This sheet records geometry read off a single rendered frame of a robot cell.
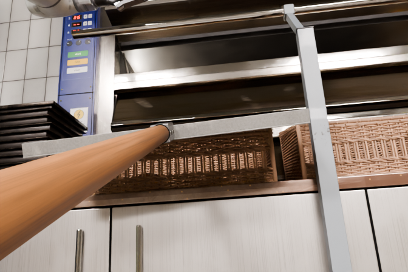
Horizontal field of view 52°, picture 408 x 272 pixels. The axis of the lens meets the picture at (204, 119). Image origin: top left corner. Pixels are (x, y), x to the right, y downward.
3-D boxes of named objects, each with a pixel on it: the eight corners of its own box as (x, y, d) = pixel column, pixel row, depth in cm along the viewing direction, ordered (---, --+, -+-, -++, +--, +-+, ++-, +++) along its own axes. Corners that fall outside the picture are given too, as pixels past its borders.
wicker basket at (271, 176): (119, 219, 153) (120, 147, 162) (273, 209, 148) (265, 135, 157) (61, 200, 107) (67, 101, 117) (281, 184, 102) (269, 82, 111)
